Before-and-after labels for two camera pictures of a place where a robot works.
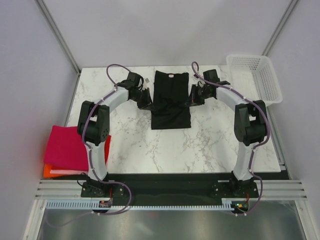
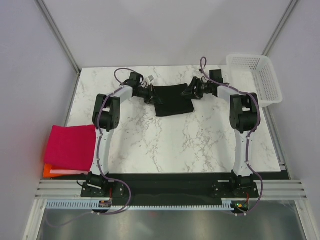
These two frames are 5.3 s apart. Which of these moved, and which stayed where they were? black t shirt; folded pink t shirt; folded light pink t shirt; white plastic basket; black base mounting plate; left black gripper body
Moved: black t shirt; left black gripper body
Stayed: black base mounting plate; folded pink t shirt; white plastic basket; folded light pink t shirt
